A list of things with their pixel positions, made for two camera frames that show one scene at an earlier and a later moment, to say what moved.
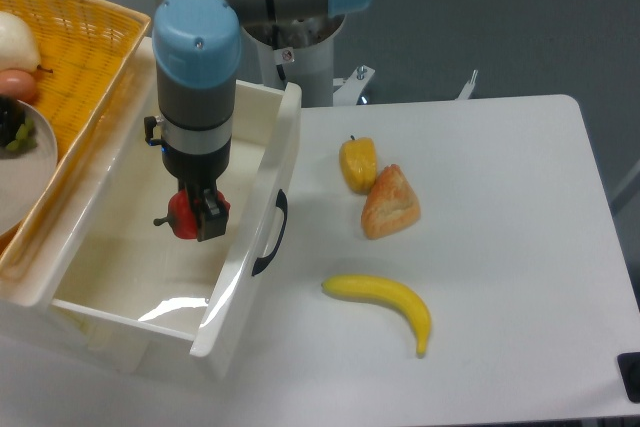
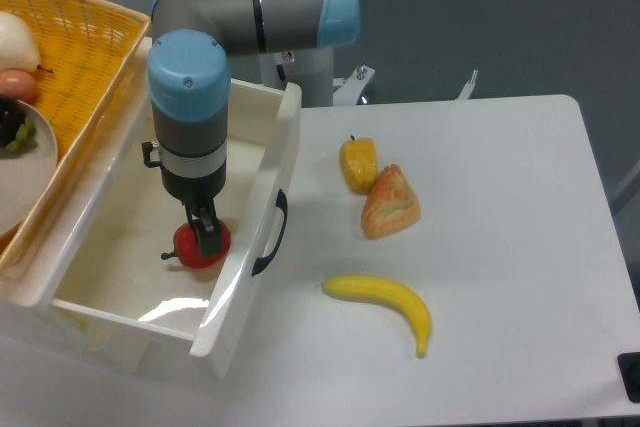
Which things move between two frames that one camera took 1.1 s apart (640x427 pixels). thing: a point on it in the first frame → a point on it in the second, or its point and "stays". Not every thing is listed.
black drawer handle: [282, 203] stays
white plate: [28, 176] stays
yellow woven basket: [87, 50] stays
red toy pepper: [182, 216] → [187, 248]
